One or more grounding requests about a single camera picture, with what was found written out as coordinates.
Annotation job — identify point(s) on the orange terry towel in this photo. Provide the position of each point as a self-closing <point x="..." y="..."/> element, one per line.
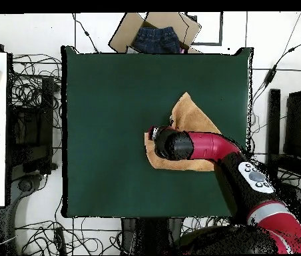
<point x="190" y="117"/>

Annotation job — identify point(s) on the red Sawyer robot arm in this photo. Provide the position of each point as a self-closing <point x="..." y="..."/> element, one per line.
<point x="211" y="145"/>

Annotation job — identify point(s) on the dark green table cloth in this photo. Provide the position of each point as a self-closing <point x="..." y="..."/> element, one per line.
<point x="108" y="106"/>

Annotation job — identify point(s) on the blue denim jeans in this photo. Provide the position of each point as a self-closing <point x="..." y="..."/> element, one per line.
<point x="155" y="40"/>

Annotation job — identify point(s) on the brown cardboard box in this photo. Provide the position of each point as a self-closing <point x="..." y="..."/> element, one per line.
<point x="123" y="34"/>

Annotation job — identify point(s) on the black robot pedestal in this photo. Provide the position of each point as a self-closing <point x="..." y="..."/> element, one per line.
<point x="145" y="234"/>

